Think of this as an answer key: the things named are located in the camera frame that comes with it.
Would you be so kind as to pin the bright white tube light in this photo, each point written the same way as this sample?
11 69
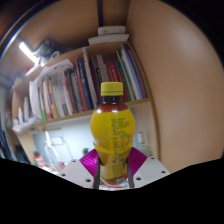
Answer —
28 52

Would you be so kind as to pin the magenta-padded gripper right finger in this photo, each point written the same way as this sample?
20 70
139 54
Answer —
150 170

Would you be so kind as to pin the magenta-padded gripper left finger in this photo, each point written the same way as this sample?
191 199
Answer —
76 173

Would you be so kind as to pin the white desk lamp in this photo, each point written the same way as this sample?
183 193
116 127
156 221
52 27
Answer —
50 146

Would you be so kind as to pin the yellow-labelled tea drink bottle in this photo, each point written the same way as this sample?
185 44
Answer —
112 130

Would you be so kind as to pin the red and white canister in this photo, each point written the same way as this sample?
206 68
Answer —
39 160

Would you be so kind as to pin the wooden shelf unit with books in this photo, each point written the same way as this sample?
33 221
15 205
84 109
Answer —
66 116

